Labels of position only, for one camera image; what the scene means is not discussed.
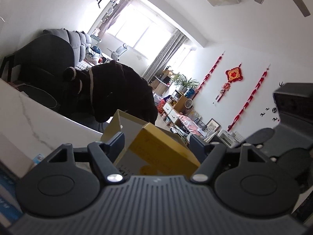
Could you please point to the white printer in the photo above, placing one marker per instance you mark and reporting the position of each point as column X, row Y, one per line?
column 227, row 139

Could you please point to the yellow cartoon medicine box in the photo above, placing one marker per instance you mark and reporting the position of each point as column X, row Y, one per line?
column 37, row 159

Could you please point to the green potted plant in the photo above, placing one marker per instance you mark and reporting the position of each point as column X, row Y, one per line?
column 183, row 83

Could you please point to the large blue medicine box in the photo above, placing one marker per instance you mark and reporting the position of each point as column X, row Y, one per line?
column 10, row 209

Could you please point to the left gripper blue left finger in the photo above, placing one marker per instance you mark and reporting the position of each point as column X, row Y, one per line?
column 114, row 146

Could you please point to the black fluffy coat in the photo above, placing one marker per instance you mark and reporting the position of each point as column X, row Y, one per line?
column 105, row 88

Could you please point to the white tv cabinet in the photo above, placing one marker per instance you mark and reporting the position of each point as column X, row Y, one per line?
column 170, row 117

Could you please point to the yellow orange medicine box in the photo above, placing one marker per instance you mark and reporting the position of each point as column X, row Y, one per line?
column 152, row 152

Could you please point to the large tan cardboard box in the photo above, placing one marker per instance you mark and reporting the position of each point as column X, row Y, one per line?
column 130, row 126

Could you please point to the red chinese knot ornament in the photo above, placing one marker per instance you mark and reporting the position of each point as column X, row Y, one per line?
column 233, row 75

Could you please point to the white office chair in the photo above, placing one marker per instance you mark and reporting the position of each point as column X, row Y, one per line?
column 119, row 51

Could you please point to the black dining chair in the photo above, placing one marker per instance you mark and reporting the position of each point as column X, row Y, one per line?
column 42, row 62

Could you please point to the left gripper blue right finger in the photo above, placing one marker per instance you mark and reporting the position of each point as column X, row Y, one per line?
column 202, row 151

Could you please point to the grey sofa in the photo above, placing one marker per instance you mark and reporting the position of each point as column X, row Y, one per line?
column 79, row 41

